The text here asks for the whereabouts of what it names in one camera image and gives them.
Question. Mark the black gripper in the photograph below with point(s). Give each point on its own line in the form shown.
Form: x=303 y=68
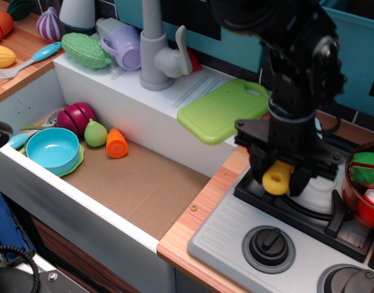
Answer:
x=293 y=142

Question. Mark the yellow handled toy knife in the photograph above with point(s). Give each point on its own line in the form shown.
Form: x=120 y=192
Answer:
x=276 y=179

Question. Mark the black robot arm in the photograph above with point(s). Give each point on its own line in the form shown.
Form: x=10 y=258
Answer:
x=303 y=52

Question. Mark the green cutting board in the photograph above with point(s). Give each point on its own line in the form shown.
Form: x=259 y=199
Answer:
x=211 y=118

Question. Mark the black stove grate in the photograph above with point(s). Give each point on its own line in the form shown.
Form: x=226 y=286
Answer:
x=337 y=228

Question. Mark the black stove knob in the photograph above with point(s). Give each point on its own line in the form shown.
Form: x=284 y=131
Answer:
x=268 y=249

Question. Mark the brown transparent toy pot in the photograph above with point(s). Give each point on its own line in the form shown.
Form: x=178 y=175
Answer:
x=352 y=193

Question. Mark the green red toy vegetable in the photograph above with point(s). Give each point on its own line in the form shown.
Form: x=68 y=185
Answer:
x=361 y=168

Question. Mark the red white toy food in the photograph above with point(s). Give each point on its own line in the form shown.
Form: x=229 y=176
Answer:
x=366 y=208

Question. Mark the red toy tomato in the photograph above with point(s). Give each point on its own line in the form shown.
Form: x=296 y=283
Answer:
x=196 y=65

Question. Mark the grey toy faucet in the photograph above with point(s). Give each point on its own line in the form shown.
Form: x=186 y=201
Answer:
x=161 y=65

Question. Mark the orange toy carrot piece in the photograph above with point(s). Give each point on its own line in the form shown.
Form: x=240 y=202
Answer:
x=116 y=145

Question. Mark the green toy pear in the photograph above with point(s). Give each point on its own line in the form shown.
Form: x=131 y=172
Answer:
x=95 y=134

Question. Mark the purple toy cup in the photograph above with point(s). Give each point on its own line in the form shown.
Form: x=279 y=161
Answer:
x=123 y=43

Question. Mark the green toy plate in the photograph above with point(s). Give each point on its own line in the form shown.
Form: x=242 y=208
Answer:
x=59 y=160

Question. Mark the magenta toy red onion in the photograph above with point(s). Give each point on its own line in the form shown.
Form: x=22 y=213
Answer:
x=76 y=117

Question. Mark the teal toy bowl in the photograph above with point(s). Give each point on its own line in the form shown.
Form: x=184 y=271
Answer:
x=58 y=136

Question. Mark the green toy bitter gourd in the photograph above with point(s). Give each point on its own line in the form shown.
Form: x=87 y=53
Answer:
x=86 y=50

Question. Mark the grey white toy bottle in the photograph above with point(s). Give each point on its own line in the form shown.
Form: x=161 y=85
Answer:
x=78 y=14

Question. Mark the purple striped toy onion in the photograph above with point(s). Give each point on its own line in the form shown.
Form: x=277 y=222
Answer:
x=48 y=25

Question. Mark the blue box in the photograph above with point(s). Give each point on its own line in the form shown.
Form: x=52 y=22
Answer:
x=11 y=232

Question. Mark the yellow toy corn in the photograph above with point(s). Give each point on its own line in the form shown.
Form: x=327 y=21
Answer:
x=7 y=57

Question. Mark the orange toy carrot slice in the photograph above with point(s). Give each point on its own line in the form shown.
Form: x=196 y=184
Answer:
x=6 y=23

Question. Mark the teal handled grey fork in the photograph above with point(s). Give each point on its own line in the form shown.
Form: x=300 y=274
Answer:
x=20 y=140

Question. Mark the teal handled grey spatula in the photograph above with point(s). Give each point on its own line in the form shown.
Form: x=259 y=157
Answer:
x=40 y=55

